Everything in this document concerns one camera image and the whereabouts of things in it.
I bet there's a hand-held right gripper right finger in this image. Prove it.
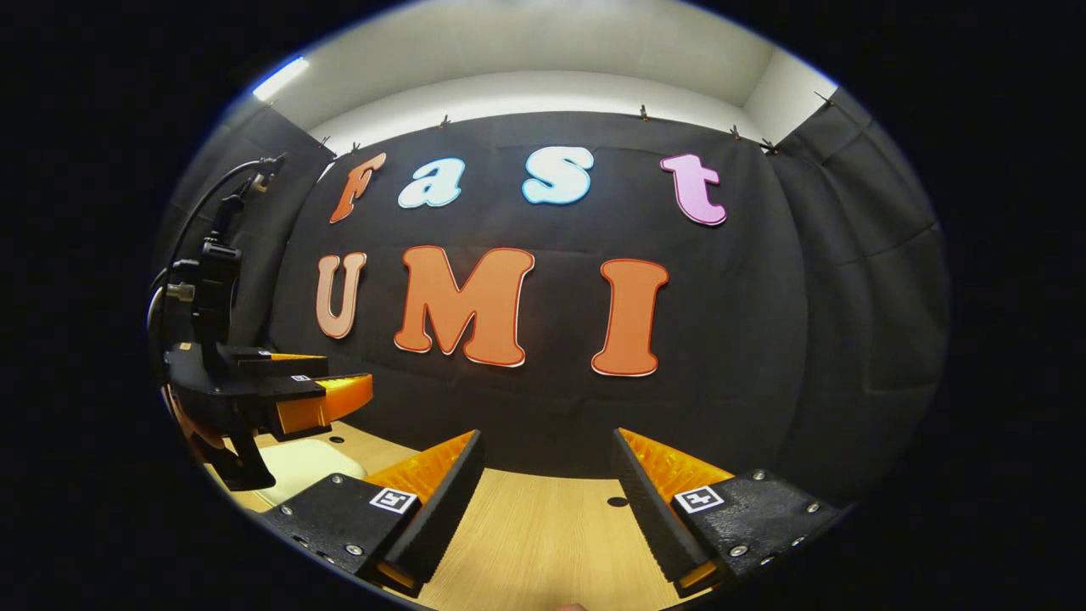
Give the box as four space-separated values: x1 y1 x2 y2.
613 427 845 597

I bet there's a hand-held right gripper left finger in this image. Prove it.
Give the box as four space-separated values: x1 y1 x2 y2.
259 429 487 597

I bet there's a pale yellow suitcase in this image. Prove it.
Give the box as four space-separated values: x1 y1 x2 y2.
255 437 367 510

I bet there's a ceiling light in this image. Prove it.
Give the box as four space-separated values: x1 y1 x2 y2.
252 56 311 103

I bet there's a black cable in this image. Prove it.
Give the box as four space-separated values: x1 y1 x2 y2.
148 154 287 340

